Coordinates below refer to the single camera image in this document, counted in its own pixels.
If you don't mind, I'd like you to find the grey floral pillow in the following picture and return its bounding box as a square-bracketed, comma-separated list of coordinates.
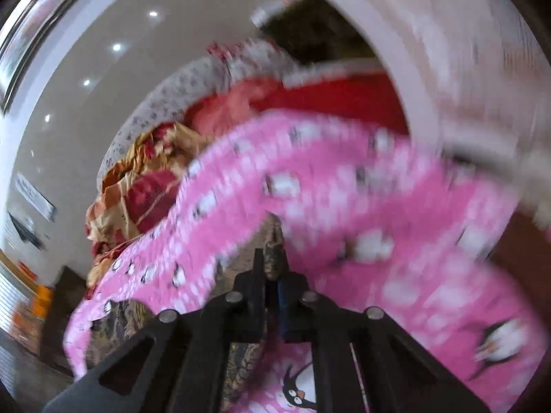
[97, 38, 303, 181]

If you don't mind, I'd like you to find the red and gold quilt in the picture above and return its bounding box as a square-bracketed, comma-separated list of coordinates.
[84, 119, 217, 268]

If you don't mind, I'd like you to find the white wall unit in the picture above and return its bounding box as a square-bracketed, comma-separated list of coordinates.
[6, 171, 58, 251]

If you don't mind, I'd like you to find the red pillow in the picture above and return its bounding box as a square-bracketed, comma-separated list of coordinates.
[185, 72, 409, 139]

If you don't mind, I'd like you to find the dark carved wooden headboard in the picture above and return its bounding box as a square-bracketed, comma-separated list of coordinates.
[257, 0, 380, 66]

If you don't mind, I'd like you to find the pink penguin blanket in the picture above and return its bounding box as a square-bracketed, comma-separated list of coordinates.
[62, 109, 544, 413]

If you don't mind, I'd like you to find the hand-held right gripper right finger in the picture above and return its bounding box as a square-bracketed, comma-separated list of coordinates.
[277, 272, 492, 413]

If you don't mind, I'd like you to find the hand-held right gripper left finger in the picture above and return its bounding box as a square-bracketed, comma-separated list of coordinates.
[43, 248, 266, 413]

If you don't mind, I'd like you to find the metal window frame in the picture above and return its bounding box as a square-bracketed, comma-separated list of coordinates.
[0, 0, 109, 113]

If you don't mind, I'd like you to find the brown patterned cloth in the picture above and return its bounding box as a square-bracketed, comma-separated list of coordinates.
[86, 214, 290, 413]

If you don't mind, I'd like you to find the dark wooden table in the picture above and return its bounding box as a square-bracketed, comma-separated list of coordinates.
[41, 266, 92, 377]

